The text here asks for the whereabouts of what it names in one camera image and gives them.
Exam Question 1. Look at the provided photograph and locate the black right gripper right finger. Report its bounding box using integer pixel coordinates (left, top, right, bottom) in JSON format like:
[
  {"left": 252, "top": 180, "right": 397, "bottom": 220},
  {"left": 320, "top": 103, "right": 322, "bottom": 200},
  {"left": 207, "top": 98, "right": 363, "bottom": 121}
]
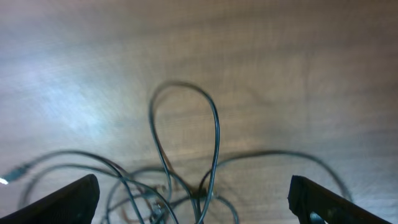
[{"left": 288, "top": 175, "right": 389, "bottom": 224}]

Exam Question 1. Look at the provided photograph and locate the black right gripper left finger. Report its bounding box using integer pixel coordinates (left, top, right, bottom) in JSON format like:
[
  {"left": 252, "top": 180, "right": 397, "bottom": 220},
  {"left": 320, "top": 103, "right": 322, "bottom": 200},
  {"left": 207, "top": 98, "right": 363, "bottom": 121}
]
[{"left": 1, "top": 174, "right": 100, "bottom": 224}]

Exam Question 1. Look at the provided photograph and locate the thin black USB cable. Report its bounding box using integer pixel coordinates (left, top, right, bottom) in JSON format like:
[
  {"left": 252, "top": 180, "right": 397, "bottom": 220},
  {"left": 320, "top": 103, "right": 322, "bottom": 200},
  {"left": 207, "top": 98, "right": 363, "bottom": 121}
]
[{"left": 105, "top": 80, "right": 354, "bottom": 224}]

